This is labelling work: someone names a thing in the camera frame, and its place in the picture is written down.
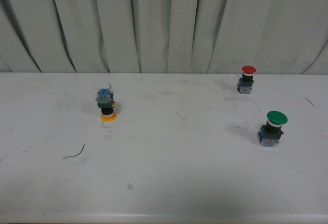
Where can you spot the red push button switch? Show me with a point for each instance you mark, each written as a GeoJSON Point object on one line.
{"type": "Point", "coordinates": [245, 83]}

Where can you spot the green push button switch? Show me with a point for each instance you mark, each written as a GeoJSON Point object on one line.
{"type": "Point", "coordinates": [269, 134]}

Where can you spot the yellow push button switch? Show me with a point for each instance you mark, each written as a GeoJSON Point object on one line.
{"type": "Point", "coordinates": [105, 101]}

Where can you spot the white pleated curtain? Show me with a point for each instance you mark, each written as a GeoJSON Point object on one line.
{"type": "Point", "coordinates": [164, 36]}

